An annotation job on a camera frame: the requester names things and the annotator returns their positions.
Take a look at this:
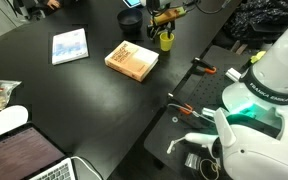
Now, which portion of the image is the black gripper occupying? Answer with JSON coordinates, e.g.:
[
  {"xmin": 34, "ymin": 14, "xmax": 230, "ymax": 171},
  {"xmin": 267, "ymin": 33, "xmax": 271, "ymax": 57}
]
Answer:
[{"xmin": 146, "ymin": 7, "xmax": 178, "ymax": 40}]

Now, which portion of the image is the yellow plastic cup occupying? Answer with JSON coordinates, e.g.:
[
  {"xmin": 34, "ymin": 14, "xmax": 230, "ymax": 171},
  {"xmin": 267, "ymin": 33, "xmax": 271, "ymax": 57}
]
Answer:
[{"xmin": 159, "ymin": 31, "xmax": 175, "ymax": 52}]

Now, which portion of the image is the bystander hand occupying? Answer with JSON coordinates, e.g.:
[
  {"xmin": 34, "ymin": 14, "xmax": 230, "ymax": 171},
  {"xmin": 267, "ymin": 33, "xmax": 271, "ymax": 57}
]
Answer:
[{"xmin": 46, "ymin": 0, "xmax": 62, "ymax": 11}]

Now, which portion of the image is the black bowl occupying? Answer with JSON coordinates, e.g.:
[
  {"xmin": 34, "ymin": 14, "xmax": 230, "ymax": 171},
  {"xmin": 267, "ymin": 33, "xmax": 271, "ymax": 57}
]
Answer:
[{"xmin": 116, "ymin": 8, "xmax": 144, "ymax": 33}]

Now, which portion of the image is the orange hardcover book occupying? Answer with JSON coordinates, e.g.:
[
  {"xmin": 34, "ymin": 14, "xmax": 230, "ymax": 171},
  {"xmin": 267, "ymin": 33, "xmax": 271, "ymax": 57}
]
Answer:
[{"xmin": 104, "ymin": 40, "xmax": 160, "ymax": 83}]

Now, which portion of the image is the black and orange clamp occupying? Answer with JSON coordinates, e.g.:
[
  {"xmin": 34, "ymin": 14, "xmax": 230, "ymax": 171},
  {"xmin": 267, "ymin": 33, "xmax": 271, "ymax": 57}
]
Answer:
[
  {"xmin": 167, "ymin": 93, "xmax": 195, "ymax": 116},
  {"xmin": 192, "ymin": 57, "xmax": 218, "ymax": 75}
]

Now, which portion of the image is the black perforated mounting board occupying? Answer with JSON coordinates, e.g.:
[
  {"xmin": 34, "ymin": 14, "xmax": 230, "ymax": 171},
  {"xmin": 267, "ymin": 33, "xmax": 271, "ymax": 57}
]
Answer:
[{"xmin": 143, "ymin": 44, "xmax": 262, "ymax": 180}]

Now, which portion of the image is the white rectangular block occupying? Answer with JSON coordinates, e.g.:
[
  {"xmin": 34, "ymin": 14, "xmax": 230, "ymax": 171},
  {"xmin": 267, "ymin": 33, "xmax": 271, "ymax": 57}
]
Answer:
[{"xmin": 224, "ymin": 67, "xmax": 242, "ymax": 83}]

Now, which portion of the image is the white and blue book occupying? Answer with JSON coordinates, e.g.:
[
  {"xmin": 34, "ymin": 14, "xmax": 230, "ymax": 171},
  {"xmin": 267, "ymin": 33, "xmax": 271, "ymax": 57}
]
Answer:
[{"xmin": 51, "ymin": 27, "xmax": 90, "ymax": 66}]

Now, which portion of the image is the silver metal cylinder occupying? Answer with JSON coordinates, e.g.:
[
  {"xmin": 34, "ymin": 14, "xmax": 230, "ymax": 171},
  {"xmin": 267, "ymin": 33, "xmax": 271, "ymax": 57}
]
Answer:
[{"xmin": 201, "ymin": 107, "xmax": 217, "ymax": 119}]

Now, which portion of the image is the black fuzzy jacket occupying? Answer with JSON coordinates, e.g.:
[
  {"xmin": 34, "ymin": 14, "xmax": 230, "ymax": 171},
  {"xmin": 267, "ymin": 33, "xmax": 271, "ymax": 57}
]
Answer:
[{"xmin": 223, "ymin": 0, "xmax": 288, "ymax": 42}]

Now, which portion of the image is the black office chair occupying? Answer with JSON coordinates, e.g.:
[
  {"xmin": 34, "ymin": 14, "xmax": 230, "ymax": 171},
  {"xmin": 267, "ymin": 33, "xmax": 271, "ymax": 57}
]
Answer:
[{"xmin": 12, "ymin": 0, "xmax": 50, "ymax": 22}]

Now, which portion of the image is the small clear screw bag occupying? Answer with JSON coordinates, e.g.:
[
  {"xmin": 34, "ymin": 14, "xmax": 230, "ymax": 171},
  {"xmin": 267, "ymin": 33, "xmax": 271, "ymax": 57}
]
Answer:
[{"xmin": 184, "ymin": 152, "xmax": 201, "ymax": 170}]

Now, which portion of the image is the tan rubber band loop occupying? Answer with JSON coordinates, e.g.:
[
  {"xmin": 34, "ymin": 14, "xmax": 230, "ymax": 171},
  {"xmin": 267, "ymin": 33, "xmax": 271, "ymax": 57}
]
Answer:
[{"xmin": 199, "ymin": 157, "xmax": 222, "ymax": 178}]

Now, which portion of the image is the clear snack bag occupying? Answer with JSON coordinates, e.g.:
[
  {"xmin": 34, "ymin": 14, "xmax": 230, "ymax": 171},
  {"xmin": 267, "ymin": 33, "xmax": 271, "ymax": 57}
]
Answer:
[{"xmin": 0, "ymin": 79, "xmax": 23, "ymax": 111}]

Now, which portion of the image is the white plate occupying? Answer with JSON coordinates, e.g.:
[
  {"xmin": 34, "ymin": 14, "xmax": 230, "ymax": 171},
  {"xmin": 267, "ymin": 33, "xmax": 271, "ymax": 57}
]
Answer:
[{"xmin": 0, "ymin": 105, "xmax": 30, "ymax": 141}]

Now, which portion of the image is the silver laptop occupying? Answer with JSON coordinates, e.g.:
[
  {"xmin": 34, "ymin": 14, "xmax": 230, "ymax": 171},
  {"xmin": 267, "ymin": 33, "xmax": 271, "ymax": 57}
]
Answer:
[{"xmin": 0, "ymin": 121, "xmax": 78, "ymax": 180}]

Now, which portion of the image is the yellow handled tool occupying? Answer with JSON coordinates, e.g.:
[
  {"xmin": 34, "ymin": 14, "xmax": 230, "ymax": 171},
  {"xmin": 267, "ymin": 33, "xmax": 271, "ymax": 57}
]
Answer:
[{"xmin": 249, "ymin": 50, "xmax": 267, "ymax": 65}]

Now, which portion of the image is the white cable with plug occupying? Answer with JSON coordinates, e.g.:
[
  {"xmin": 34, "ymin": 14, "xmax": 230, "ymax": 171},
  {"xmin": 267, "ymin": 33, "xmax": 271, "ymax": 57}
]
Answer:
[{"xmin": 166, "ymin": 137, "xmax": 189, "ymax": 155}]

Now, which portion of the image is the white laptop charger cable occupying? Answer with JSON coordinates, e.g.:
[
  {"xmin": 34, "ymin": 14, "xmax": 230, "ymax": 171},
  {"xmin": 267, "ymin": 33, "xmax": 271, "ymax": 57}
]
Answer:
[{"xmin": 71, "ymin": 155, "xmax": 104, "ymax": 180}]

